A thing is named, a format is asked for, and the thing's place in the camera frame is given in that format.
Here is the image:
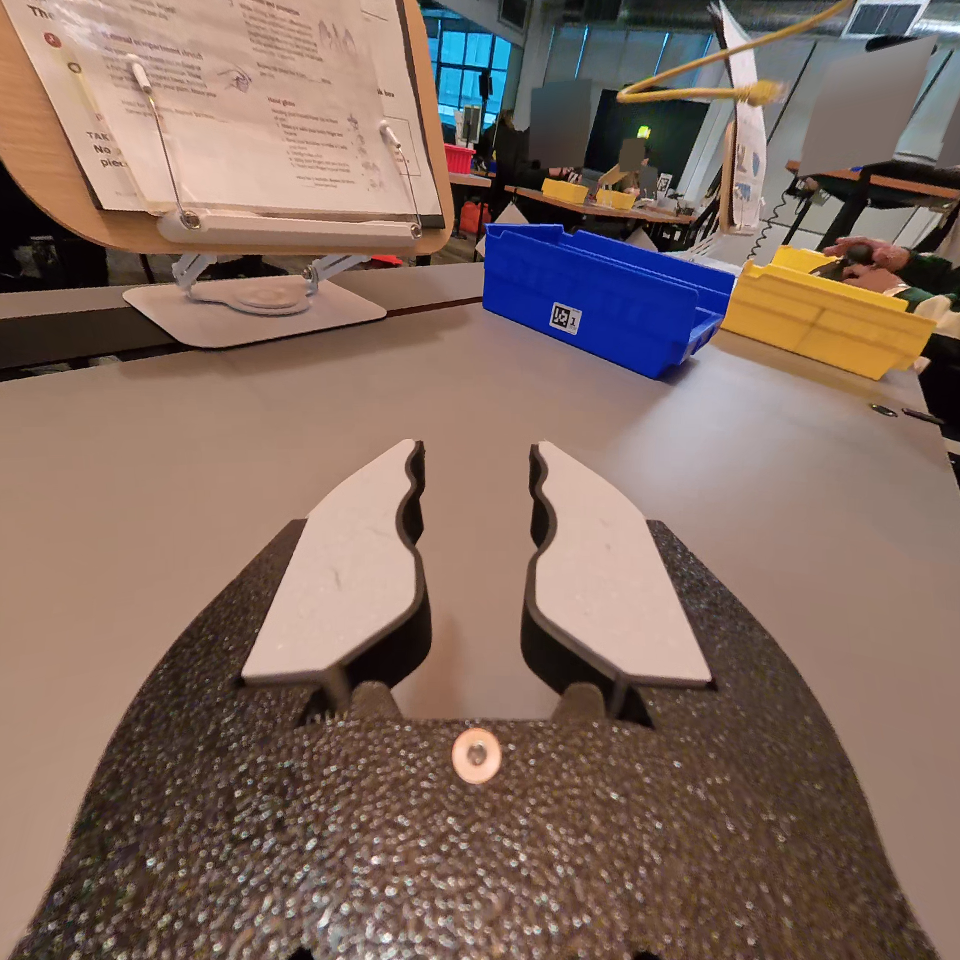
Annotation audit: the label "long wooden table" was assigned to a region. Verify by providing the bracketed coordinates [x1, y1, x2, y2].
[506, 186, 702, 226]

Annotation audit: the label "short yellow ethernet cable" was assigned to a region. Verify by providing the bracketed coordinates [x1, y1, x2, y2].
[616, 0, 856, 106]

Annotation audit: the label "window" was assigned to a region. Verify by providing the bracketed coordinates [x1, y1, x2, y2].
[437, 31, 513, 121]

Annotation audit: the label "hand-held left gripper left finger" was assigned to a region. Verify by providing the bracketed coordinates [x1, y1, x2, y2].
[240, 438, 434, 702]

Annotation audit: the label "grey desk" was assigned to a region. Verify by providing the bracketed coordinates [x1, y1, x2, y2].
[0, 261, 957, 901]

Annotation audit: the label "another person's forearm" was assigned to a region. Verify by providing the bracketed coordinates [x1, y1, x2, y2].
[892, 251, 960, 312]

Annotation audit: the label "wooden document stand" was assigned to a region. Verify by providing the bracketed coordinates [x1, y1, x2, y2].
[708, 0, 774, 235]
[0, 0, 456, 351]

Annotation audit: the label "yellow plastic bin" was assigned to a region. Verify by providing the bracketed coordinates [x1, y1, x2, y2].
[718, 246, 937, 382]

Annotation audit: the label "black screen panel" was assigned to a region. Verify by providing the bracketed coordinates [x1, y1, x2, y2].
[585, 88, 710, 175]

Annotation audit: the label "wooden table black legs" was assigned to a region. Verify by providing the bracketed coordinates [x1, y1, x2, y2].
[786, 159, 960, 226]

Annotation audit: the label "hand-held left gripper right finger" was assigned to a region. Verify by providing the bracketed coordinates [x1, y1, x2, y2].
[520, 440, 714, 712]

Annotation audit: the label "printed instruction sheets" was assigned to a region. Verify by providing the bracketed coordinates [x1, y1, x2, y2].
[3, 0, 444, 222]
[708, 0, 770, 234]

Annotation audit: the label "blue plastic bin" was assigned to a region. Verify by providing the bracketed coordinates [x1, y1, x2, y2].
[482, 222, 738, 381]

